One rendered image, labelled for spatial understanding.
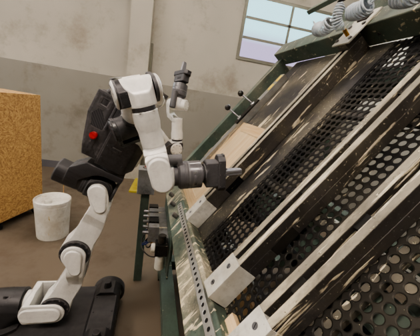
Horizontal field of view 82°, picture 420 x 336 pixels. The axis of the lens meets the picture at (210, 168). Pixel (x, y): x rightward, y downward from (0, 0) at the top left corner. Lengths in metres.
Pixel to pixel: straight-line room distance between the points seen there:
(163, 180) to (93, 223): 0.69
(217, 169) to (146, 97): 0.30
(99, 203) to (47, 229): 1.47
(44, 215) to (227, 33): 3.53
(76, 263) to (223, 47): 3.74
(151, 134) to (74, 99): 3.86
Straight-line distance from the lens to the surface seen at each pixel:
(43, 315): 1.65
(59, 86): 4.60
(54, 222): 2.64
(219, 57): 4.34
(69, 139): 4.63
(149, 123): 0.68
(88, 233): 1.38
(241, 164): 1.07
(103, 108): 1.13
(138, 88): 0.69
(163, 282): 1.92
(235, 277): 0.73
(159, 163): 0.69
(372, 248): 0.60
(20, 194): 3.01
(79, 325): 1.73
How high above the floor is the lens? 1.43
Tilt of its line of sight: 15 degrees down
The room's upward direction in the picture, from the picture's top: 9 degrees clockwise
